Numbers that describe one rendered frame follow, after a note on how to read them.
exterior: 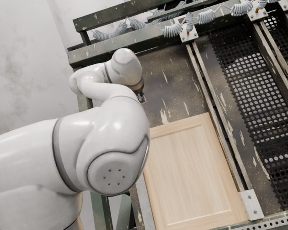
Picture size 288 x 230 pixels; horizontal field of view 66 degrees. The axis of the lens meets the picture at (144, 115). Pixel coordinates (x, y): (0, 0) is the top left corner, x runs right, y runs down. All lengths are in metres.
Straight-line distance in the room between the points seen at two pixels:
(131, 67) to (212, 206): 0.79
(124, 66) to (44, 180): 0.55
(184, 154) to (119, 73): 0.60
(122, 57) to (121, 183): 0.58
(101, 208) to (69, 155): 0.94
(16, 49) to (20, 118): 1.31
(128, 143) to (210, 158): 0.95
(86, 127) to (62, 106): 4.15
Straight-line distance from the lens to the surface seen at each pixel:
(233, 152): 1.20
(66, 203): 0.40
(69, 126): 0.35
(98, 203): 1.26
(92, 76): 0.84
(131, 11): 1.92
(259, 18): 1.54
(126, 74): 0.84
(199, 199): 1.21
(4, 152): 0.39
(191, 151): 1.23
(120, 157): 0.29
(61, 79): 4.39
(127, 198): 1.80
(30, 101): 4.74
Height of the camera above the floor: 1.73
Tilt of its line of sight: 13 degrees down
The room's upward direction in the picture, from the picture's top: 17 degrees counter-clockwise
